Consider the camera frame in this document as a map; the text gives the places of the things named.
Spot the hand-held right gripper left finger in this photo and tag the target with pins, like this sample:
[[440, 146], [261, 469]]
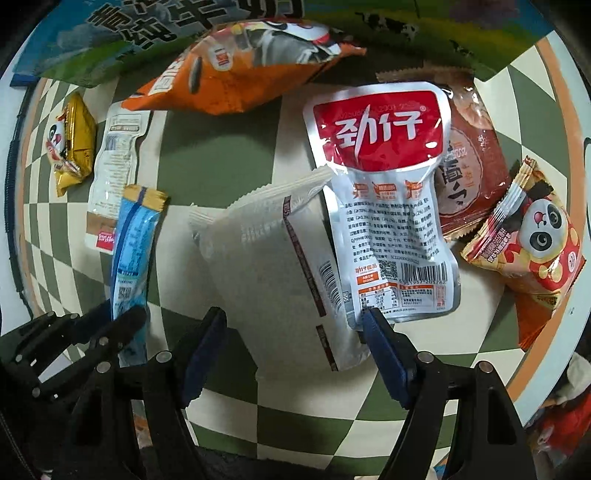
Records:
[[203, 355]]

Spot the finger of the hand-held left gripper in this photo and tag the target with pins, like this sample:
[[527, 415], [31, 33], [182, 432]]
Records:
[[60, 330], [129, 323]]

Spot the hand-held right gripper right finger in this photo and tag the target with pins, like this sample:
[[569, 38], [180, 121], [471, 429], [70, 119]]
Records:
[[385, 360]]

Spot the blue stick packet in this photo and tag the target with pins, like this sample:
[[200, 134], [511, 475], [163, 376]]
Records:
[[131, 240]]

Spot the large white snack packet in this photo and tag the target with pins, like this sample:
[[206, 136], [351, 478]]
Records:
[[263, 267]]

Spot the red panda snack packet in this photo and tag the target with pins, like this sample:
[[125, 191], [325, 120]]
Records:
[[540, 240]]

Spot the orange snack bag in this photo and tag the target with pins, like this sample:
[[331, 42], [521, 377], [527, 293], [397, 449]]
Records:
[[240, 83]]

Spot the white packet with brown end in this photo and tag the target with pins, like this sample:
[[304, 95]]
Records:
[[113, 184]]

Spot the small gold panda packet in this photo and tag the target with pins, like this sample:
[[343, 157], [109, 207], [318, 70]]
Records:
[[74, 138]]

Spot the red and white fabric item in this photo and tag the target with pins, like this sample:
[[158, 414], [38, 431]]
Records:
[[570, 415]]

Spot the brown snack packet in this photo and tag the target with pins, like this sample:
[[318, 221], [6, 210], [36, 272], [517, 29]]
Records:
[[475, 166]]

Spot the red and white pouch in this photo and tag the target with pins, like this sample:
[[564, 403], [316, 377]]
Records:
[[383, 138]]

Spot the blue green milk carton box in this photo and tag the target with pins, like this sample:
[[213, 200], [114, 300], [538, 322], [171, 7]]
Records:
[[138, 46]]

